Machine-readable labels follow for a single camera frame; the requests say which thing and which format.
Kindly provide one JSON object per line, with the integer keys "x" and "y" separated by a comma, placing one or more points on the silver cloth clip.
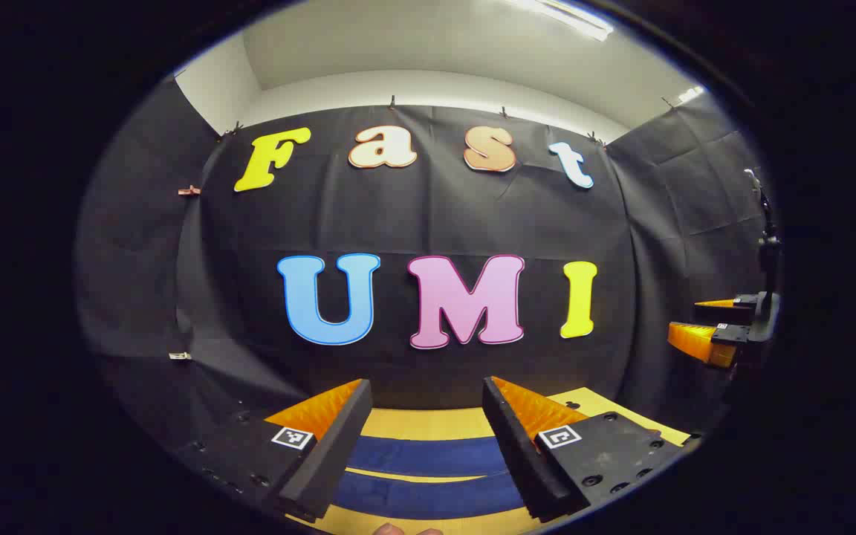
{"x": 179, "y": 356}

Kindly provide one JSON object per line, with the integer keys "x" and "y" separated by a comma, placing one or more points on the black backdrop cloth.
{"x": 435, "y": 215}

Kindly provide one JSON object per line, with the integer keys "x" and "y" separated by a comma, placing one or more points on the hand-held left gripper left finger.
{"x": 331, "y": 461}

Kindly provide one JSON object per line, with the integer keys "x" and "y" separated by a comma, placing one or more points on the blue jeans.
{"x": 428, "y": 455}

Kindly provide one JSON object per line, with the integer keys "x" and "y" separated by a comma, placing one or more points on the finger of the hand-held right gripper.
{"x": 695, "y": 342}
{"x": 729, "y": 302}

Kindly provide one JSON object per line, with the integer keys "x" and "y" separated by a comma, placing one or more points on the copper cloth clip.
{"x": 189, "y": 191}

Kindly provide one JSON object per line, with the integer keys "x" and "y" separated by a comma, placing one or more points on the ceiling light tube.
{"x": 569, "y": 16}
{"x": 692, "y": 94}

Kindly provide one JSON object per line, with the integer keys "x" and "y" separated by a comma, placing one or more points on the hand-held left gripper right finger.
{"x": 521, "y": 461}

